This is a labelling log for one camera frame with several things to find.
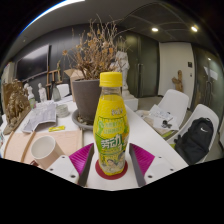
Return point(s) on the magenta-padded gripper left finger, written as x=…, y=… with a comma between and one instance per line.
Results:
x=63, y=168

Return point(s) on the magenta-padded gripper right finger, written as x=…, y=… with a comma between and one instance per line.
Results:
x=160, y=168

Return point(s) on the yellow drink bottle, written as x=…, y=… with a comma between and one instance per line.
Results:
x=111, y=133

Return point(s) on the white mug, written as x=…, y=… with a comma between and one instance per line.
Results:
x=45, y=151

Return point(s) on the small yellow packet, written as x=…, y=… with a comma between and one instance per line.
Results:
x=56, y=128

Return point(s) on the black backpack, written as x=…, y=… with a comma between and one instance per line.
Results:
x=195, y=141

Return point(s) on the grey plant saucer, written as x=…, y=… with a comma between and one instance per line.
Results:
x=80, y=125

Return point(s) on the white paper stack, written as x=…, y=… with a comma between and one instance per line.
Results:
x=160, y=115

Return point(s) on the white round dish stack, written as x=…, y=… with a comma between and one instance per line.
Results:
x=62, y=110

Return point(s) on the white chair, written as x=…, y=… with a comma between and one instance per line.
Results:
x=175, y=101
x=200, y=111
x=64, y=90

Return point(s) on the dried plant in grey pot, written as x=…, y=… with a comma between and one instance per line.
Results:
x=86, y=100

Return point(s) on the green-labelled spray bottle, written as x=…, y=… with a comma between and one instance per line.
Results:
x=32, y=100

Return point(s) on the dark spray bottle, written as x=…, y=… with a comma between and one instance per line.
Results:
x=56, y=93

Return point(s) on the small white plaster figures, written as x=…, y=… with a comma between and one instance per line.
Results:
x=42, y=93

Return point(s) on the golden brown relief sculpture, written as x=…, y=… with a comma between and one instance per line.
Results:
x=15, y=106

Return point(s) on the wooden figure sculpture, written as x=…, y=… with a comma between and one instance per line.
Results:
x=177, y=81

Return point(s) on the wooden easel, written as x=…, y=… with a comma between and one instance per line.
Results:
x=50, y=78

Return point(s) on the open cardboard box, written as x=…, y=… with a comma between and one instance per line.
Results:
x=71, y=75

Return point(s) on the tall white plaster statue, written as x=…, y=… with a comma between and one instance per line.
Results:
x=124, y=70

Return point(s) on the round ceiling spotlights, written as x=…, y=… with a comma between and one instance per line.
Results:
x=155, y=29

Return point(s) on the long ceiling light strip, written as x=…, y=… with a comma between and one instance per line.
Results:
x=50, y=11

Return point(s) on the black wall screen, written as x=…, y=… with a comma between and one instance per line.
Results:
x=33, y=63

